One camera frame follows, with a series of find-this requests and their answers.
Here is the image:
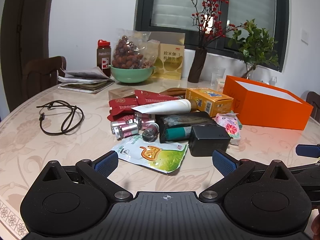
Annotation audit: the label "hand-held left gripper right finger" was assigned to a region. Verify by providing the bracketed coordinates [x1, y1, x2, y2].
[199, 149, 297, 203]

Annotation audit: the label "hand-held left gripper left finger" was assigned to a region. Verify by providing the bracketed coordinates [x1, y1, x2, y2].
[37, 151, 133, 203]

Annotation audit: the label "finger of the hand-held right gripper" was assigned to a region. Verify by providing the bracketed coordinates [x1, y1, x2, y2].
[295, 144, 320, 158]
[285, 164, 320, 180]

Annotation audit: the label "black power adapter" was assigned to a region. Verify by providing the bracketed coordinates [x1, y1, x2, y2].
[188, 125, 232, 157]

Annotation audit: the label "pink vial silver cap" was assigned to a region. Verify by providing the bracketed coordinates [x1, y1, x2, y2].
[111, 120, 137, 131]
[139, 118, 156, 131]
[134, 112, 151, 125]
[115, 124, 140, 141]

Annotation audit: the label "dark glass vial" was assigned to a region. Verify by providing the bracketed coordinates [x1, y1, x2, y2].
[142, 123, 160, 143]

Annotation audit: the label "green tube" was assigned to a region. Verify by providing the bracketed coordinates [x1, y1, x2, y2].
[167, 126, 192, 141]

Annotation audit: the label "large orange box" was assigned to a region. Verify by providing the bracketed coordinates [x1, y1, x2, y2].
[222, 75, 314, 131]

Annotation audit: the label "black cotton swab pack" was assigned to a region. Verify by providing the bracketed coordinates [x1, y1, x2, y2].
[155, 112, 218, 143]

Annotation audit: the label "beige patterned desktop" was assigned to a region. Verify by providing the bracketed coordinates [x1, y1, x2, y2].
[0, 76, 320, 240]

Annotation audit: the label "floral tissue pack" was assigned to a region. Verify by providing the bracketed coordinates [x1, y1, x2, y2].
[214, 112, 243, 141]

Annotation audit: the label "green white sachet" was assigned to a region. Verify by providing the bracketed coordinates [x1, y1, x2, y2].
[111, 135, 189, 174]

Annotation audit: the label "dark wooden chair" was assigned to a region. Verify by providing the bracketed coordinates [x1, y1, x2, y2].
[24, 56, 67, 94]
[306, 91, 320, 123]

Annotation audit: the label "red packet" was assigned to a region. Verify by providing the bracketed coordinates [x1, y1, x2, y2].
[109, 97, 139, 113]
[107, 105, 137, 123]
[134, 89, 176, 106]

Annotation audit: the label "small orange cartoon carton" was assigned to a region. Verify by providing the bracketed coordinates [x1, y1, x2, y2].
[185, 87, 234, 118]

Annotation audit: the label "tan translucent box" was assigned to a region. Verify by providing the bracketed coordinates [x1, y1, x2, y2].
[108, 87, 137, 103]

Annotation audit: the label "white tube gold cap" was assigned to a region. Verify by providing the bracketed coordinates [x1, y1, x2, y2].
[131, 99, 198, 116]

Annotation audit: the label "brown notebook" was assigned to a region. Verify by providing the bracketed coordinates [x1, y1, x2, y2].
[58, 80, 116, 94]

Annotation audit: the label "small white box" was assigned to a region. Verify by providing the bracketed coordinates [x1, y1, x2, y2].
[216, 78, 227, 92]

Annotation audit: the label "clear glass cup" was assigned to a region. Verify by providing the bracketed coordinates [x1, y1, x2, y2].
[211, 67, 226, 88]

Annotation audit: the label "wooden comb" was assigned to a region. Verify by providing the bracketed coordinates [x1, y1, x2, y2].
[160, 87, 188, 98]

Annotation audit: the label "green bowl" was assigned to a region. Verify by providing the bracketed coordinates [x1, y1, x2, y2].
[109, 65, 156, 84]

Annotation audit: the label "stack of books papers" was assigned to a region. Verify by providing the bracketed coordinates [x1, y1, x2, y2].
[57, 66, 114, 85]

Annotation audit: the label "brown twisted vase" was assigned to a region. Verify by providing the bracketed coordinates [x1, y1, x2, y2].
[187, 47, 208, 83]

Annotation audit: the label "brown bottle red cap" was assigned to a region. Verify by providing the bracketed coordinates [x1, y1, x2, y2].
[96, 39, 111, 78]

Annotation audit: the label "bag of red dates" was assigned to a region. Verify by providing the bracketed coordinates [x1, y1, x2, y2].
[111, 29, 152, 70]

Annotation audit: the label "yellow carton box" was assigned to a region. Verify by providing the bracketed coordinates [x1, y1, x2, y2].
[151, 43, 185, 81]

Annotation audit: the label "green potted plant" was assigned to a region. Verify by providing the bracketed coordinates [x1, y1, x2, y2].
[227, 19, 280, 81]

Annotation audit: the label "bag of nuts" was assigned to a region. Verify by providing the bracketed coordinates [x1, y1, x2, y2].
[140, 39, 161, 68]

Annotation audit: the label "yellow tea box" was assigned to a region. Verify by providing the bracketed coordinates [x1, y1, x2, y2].
[132, 31, 186, 55]

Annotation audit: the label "red berry branches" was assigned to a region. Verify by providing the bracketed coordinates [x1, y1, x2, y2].
[187, 0, 248, 48]

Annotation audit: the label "dark wooden door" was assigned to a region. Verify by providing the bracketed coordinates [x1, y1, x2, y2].
[0, 0, 57, 113]

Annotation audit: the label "dark framed window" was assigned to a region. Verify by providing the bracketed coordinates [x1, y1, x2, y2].
[134, 0, 290, 73]

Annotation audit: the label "black cable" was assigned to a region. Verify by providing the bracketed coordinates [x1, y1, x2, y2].
[36, 100, 85, 136]

